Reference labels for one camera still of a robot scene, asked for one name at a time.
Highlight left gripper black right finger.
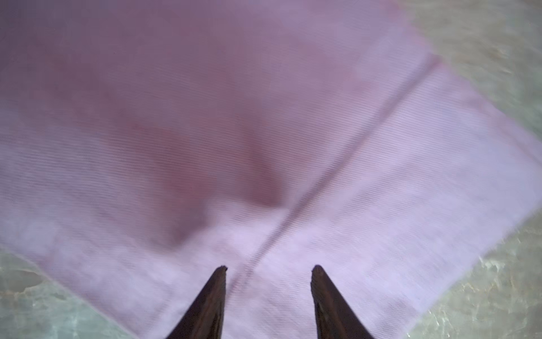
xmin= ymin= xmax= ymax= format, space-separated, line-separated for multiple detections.
xmin=311 ymin=265 xmax=374 ymax=339

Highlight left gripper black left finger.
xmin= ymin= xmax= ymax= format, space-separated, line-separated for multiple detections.
xmin=167 ymin=266 xmax=227 ymax=339

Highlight purple trousers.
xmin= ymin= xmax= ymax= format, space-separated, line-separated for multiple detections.
xmin=1 ymin=1 xmax=541 ymax=338

